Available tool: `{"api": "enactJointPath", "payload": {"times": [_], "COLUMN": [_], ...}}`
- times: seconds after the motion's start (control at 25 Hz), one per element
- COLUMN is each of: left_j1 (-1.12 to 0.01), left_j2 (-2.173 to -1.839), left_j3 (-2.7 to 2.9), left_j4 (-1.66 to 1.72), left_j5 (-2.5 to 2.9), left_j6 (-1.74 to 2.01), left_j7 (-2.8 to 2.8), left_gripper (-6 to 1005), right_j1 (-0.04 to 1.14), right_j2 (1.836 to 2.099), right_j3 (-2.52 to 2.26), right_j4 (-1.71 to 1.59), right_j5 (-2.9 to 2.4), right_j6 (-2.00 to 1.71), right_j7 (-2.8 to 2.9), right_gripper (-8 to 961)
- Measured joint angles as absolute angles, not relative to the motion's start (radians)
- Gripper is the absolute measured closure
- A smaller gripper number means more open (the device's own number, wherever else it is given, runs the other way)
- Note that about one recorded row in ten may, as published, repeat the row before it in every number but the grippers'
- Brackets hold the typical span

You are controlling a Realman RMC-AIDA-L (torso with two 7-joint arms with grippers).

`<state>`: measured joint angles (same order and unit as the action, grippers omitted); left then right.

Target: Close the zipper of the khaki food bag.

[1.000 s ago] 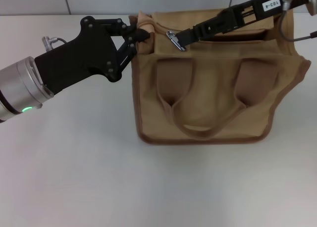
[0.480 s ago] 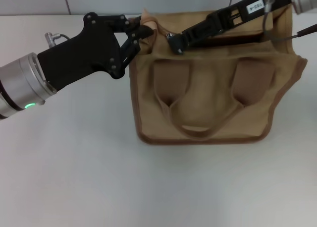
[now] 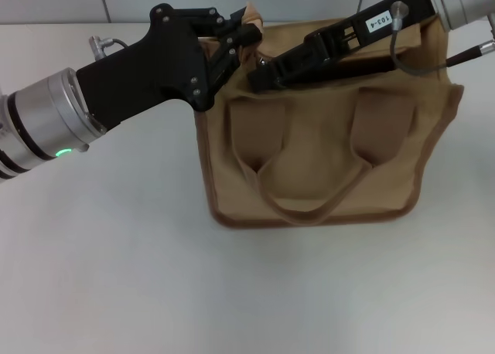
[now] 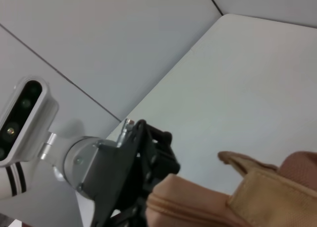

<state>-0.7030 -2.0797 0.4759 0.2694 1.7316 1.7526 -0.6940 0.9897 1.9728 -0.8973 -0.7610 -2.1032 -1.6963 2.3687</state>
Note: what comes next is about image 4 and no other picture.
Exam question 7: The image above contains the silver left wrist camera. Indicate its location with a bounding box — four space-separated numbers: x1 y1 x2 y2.
0 75 60 169

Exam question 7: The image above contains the khaki canvas food bag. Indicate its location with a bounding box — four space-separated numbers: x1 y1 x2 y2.
145 151 317 227

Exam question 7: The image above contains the silver metal flange fitting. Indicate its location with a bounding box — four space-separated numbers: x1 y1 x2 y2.
116 117 135 149

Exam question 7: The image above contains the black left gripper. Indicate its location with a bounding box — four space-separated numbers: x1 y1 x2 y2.
81 119 181 227

